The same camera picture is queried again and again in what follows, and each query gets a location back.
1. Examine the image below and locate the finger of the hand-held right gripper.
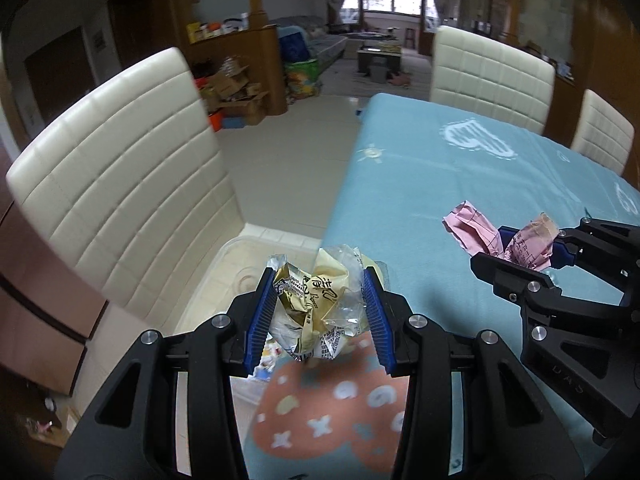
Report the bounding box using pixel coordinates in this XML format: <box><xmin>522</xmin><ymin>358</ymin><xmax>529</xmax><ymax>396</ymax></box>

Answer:
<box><xmin>551</xmin><ymin>216</ymin><xmax>640</xmax><ymax>307</ymax></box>
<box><xmin>470</xmin><ymin>226</ymin><xmax>640</xmax><ymax>448</ymax></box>

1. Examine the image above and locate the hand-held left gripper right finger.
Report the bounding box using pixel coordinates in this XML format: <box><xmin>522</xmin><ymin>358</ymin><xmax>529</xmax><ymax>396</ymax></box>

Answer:
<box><xmin>362</xmin><ymin>266</ymin><xmax>581</xmax><ymax>480</ymax></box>

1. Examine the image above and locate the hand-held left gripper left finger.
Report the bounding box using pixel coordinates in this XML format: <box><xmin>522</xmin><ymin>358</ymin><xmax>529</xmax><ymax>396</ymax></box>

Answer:
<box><xmin>52</xmin><ymin>266</ymin><xmax>278</xmax><ymax>480</ymax></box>

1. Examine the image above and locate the clear plastic bin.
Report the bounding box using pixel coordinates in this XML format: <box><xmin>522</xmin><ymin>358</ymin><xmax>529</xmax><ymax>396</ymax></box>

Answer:
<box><xmin>172</xmin><ymin>236</ymin><xmax>326</xmax><ymax>411</ymax></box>

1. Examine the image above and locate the clear yellow wrapper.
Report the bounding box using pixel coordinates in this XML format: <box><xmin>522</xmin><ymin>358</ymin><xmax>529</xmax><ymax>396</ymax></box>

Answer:
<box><xmin>264</xmin><ymin>244</ymin><xmax>392</xmax><ymax>361</ymax></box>

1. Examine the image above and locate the pink paper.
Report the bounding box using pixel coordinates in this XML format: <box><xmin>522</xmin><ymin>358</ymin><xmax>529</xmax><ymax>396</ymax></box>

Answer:
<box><xmin>442</xmin><ymin>200</ymin><xmax>561</xmax><ymax>272</ymax></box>

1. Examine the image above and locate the white quilted chair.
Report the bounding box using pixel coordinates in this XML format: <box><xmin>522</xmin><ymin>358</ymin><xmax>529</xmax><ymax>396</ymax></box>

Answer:
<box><xmin>570</xmin><ymin>89</ymin><xmax>636</xmax><ymax>177</ymax></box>
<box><xmin>430</xmin><ymin>25</ymin><xmax>557</xmax><ymax>136</ymax></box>

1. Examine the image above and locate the brown wooden door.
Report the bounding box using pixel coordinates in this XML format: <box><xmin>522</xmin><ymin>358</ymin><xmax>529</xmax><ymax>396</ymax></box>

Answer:
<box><xmin>570</xmin><ymin>0</ymin><xmax>640</xmax><ymax>181</ymax></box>

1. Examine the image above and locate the white padded ribbed chair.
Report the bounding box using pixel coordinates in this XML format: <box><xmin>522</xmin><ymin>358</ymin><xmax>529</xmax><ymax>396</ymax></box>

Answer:
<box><xmin>6</xmin><ymin>47</ymin><xmax>328</xmax><ymax>341</ymax></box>

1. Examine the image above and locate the brown wooden cabinet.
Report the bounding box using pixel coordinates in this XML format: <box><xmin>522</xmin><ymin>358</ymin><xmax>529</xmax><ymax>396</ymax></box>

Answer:
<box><xmin>0</xmin><ymin>200</ymin><xmax>110</xmax><ymax>396</ymax></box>

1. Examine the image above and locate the pile of cardboard boxes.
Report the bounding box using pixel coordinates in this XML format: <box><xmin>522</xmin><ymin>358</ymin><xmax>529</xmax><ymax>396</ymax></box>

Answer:
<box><xmin>192</xmin><ymin>55</ymin><xmax>271</xmax><ymax>131</ymax></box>

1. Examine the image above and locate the colourful woven bag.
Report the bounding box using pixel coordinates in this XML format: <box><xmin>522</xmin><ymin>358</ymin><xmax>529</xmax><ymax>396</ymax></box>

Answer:
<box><xmin>284</xmin><ymin>57</ymin><xmax>321</xmax><ymax>100</ymax></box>

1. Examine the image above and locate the wooden partition shelf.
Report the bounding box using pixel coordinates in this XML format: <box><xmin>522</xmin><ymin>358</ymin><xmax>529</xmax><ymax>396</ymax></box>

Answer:
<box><xmin>165</xmin><ymin>0</ymin><xmax>289</xmax><ymax>117</ymax></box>

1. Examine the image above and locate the dark coffee table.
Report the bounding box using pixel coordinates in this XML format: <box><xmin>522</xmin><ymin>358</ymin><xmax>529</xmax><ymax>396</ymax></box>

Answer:
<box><xmin>356</xmin><ymin>44</ymin><xmax>404</xmax><ymax>75</ymax></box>

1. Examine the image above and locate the blue bag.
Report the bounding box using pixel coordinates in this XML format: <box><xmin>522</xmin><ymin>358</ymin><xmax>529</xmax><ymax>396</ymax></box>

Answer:
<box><xmin>277</xmin><ymin>26</ymin><xmax>311</xmax><ymax>63</ymax></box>

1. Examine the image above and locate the grey patterned sofa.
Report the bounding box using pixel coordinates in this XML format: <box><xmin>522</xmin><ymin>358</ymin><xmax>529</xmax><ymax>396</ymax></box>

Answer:
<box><xmin>270</xmin><ymin>16</ymin><xmax>349</xmax><ymax>72</ymax></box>

